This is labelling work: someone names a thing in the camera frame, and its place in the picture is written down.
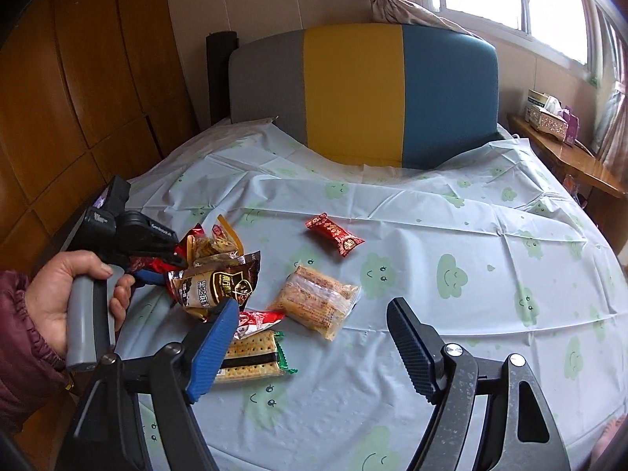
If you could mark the wooden nightstand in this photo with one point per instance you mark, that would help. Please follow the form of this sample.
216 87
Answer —
564 157

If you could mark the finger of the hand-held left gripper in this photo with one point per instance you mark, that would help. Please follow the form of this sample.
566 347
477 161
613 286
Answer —
147 277
157 257

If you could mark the patterned tissue box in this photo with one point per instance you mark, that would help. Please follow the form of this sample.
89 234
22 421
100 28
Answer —
542 120

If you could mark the red candy packet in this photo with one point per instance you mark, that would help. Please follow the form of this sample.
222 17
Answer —
336 235

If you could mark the orange-edged clear snack packet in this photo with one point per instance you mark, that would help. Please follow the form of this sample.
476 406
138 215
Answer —
221 243

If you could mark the person's left forearm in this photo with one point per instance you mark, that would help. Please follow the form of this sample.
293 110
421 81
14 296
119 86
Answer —
19 368

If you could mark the white and green box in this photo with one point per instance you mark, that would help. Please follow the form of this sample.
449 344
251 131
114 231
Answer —
537 98

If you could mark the purple box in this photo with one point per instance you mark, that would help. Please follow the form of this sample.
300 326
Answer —
570 125

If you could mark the clear rice cracker packet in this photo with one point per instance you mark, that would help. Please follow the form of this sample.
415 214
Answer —
314 299

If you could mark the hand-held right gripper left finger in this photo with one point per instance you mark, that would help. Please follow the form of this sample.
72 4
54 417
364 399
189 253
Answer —
211 353

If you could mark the green-edged biscuit packet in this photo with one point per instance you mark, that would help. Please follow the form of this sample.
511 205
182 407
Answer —
255 358

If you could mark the shiny red foil packet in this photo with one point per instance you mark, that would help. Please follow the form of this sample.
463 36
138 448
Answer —
189 243

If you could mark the wooden wardrobe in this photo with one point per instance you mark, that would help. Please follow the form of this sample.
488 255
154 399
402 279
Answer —
73 83

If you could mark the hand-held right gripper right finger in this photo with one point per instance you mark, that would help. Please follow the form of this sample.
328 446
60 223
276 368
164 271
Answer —
414 348

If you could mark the brown bread packet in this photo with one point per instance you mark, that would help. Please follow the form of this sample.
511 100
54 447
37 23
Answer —
216 284

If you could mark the grey yellow blue headboard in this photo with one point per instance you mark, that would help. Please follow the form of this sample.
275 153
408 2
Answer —
353 93

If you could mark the black rolled mat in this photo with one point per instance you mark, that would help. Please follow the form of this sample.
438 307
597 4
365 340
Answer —
218 78

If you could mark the person's left hand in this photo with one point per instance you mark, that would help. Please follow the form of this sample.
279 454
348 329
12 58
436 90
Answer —
46 299

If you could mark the red and white packet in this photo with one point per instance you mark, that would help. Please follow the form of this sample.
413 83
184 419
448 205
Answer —
260 321

